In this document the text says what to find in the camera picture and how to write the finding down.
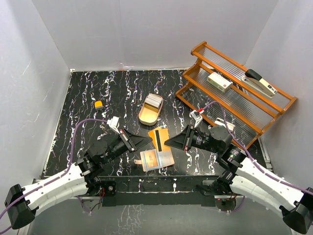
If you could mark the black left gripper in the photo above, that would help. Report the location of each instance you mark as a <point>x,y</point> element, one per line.
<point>136,141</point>

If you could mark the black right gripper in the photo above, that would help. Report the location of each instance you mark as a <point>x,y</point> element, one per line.
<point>182,139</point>

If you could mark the orange card magnetic stripe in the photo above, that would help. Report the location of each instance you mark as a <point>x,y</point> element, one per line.
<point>159,136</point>

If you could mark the beige leather card holder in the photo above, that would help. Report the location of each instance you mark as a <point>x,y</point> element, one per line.
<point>152,159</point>

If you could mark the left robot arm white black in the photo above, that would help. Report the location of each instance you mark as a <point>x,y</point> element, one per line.
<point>23,204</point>

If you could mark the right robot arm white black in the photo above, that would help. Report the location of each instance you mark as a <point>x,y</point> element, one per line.
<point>246,177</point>

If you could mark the beige oval card tray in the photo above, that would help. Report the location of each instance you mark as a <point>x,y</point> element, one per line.
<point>148,115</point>

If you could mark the white card stack in tray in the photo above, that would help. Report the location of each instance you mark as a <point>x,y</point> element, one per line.
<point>154,100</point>

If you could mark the orange yellow small block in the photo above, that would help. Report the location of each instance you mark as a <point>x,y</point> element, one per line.
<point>98,105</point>

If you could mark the orange wooden shelf rack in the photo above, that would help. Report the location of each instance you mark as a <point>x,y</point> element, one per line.
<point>250,112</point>

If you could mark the white staples box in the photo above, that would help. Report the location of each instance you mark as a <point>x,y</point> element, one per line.
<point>219,82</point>

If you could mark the large black beige stapler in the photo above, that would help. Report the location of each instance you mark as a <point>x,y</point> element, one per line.
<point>258,83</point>

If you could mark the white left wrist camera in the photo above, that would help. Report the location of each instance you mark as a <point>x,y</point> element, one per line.
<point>113,124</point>

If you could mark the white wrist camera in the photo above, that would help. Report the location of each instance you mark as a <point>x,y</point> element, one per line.
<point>196,115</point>
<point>113,124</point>

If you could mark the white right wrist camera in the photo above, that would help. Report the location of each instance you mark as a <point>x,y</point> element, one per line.
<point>196,115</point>

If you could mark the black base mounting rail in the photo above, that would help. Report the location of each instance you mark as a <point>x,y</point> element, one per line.
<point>161,190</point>

